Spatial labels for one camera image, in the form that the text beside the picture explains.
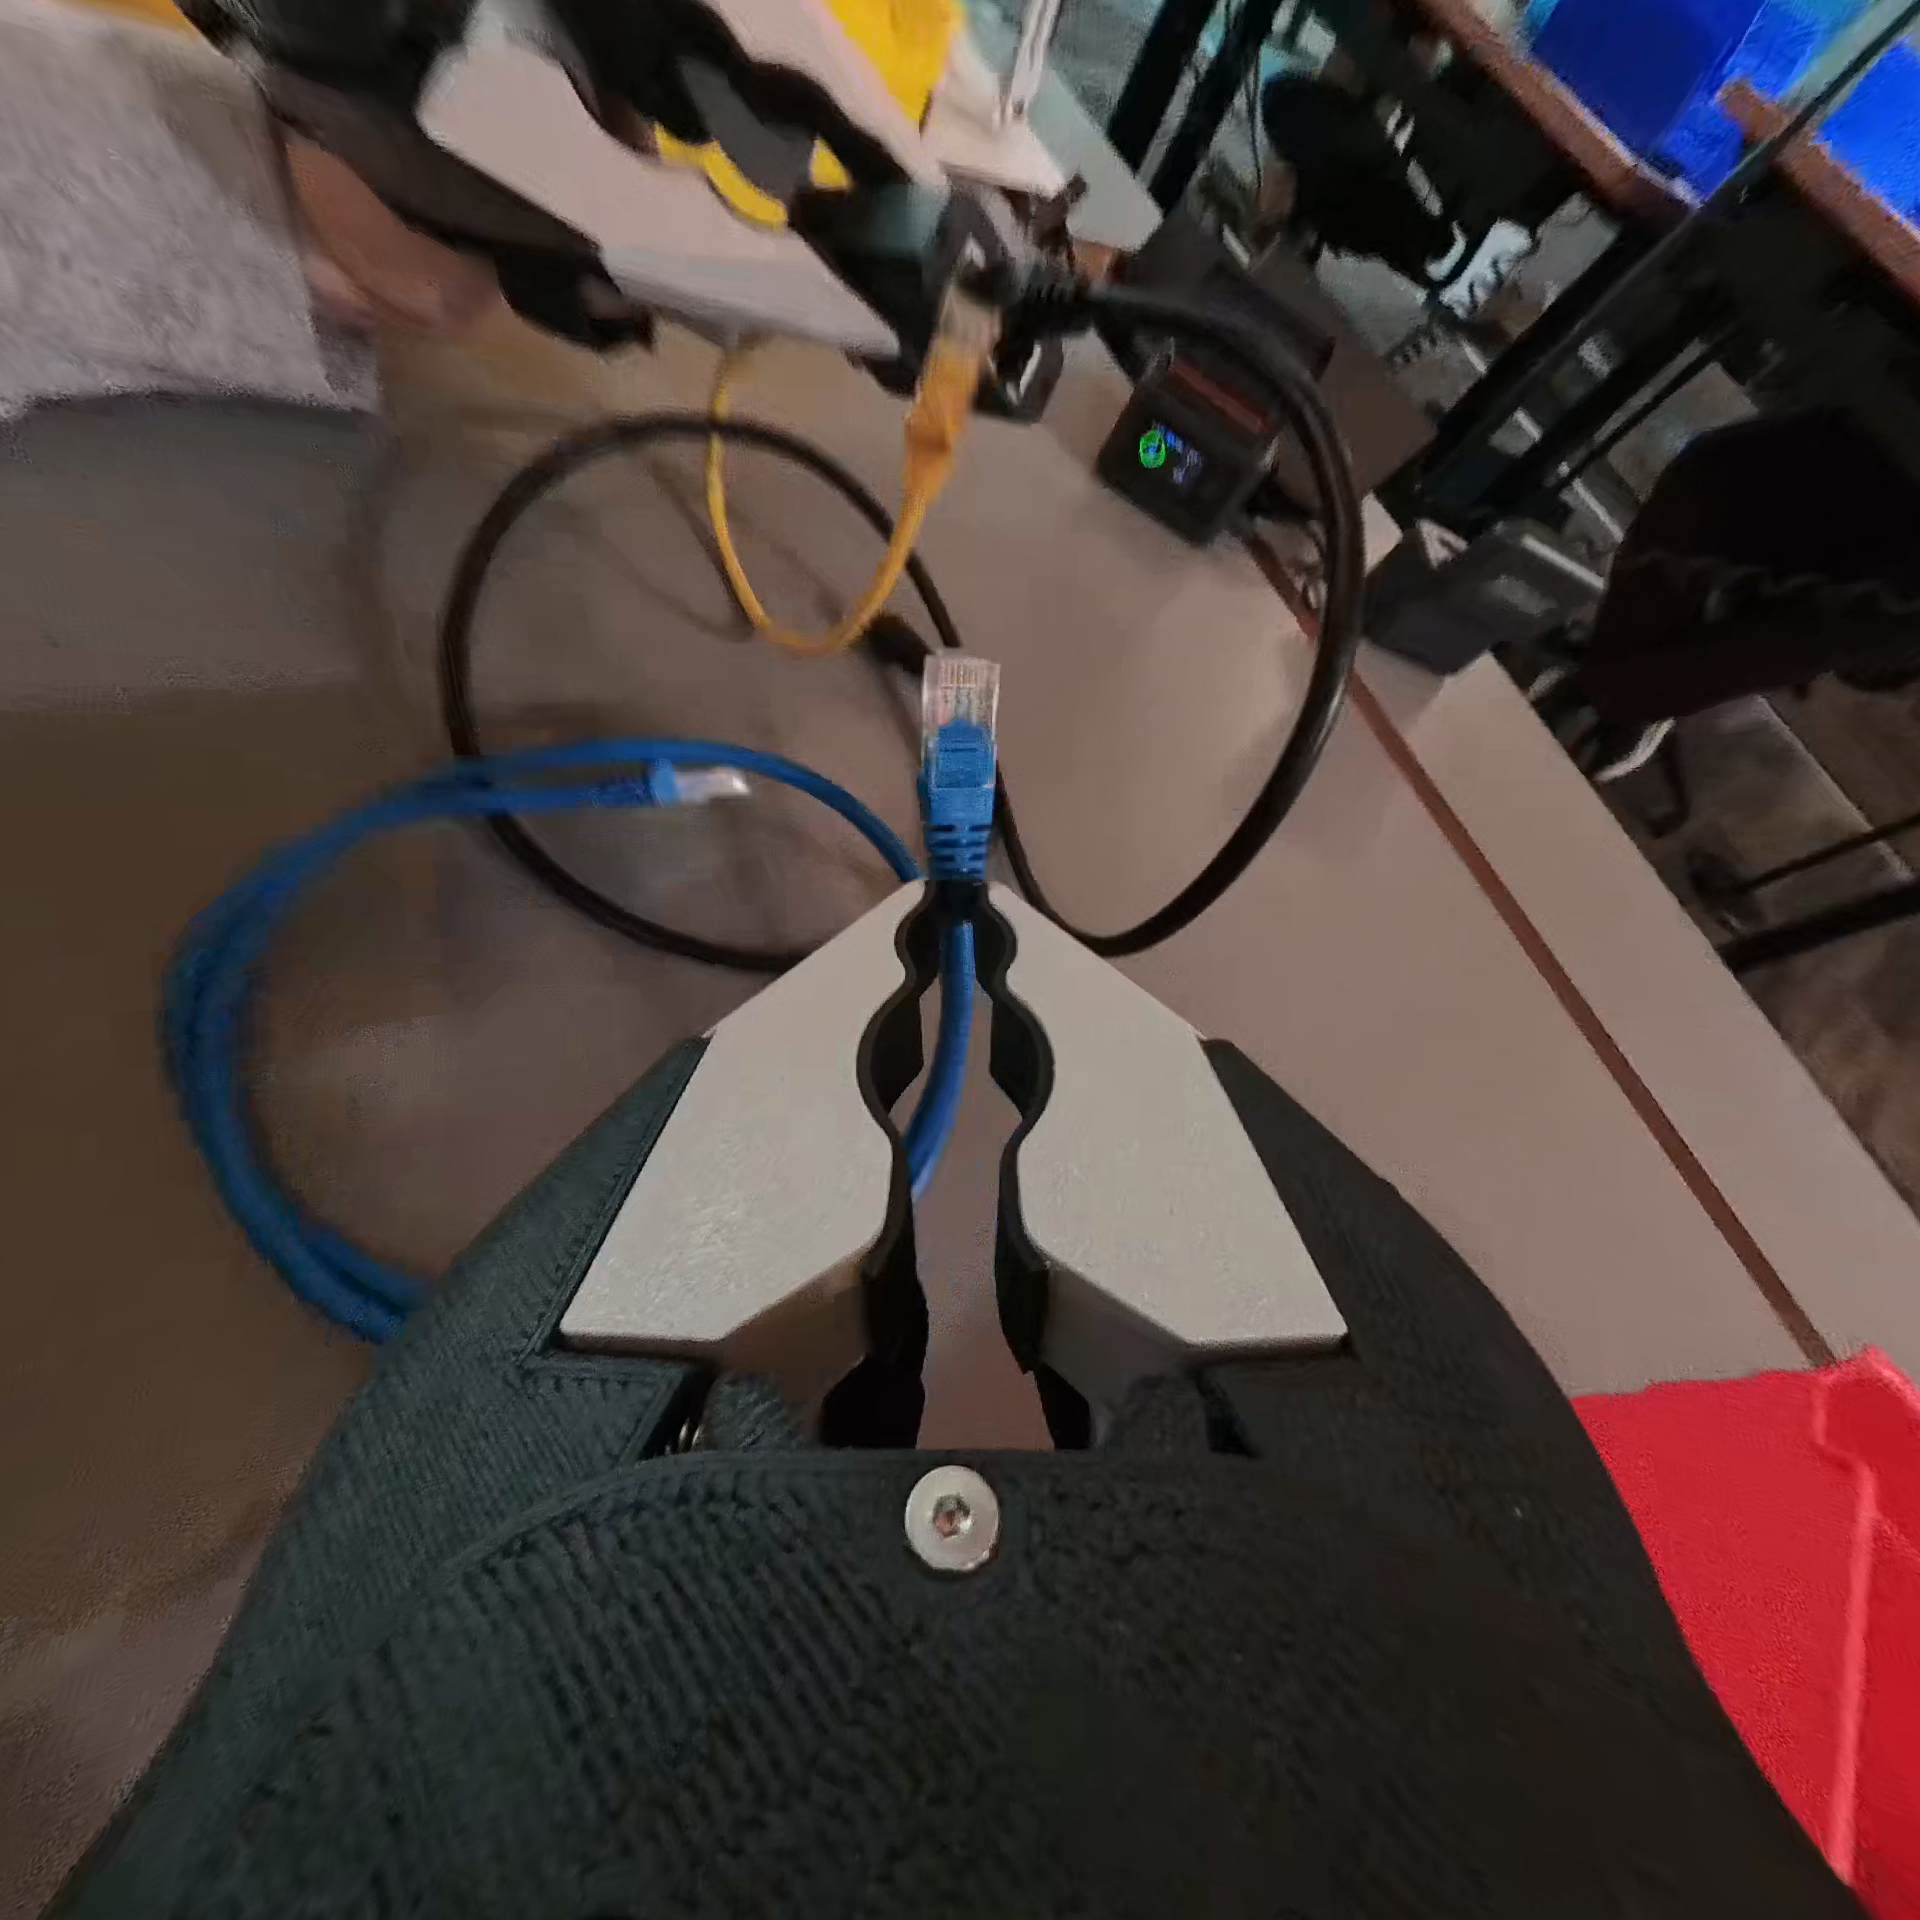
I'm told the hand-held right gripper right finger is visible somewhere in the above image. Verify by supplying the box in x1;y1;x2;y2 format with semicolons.
977;880;1349;1427

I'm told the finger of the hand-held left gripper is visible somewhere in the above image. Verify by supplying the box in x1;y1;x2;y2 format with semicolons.
751;0;1088;204
417;27;936;366

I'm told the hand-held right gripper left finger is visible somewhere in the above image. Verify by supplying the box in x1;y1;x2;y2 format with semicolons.
559;880;933;1413

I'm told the black ethernet adapter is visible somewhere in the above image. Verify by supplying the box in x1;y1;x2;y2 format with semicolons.
795;180;1082;423

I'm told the yellow ethernet cable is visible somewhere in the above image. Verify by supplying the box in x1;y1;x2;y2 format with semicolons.
651;128;995;656

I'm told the blue ethernet cable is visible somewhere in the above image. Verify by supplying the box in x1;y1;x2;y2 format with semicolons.
162;652;1004;1343

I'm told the black ethernet cable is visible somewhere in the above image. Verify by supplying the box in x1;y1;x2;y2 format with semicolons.
440;286;1368;974

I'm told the red plastic bin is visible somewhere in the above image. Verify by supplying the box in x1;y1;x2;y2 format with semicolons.
1569;1343;1920;1920

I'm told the person's left forearm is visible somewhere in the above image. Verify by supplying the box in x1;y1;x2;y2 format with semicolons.
0;16;377;423

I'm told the black battery charger case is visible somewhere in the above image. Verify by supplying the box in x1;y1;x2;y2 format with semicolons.
1097;335;1322;543

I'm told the small black charger box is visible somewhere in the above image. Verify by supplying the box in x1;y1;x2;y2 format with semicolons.
1364;516;1578;677

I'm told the blue plastic bin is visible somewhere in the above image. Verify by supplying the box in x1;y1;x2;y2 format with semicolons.
1800;29;1920;196
1530;0;1771;196

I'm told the brown top black frame desk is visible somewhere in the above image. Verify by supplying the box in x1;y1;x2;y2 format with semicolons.
1111;0;1920;975

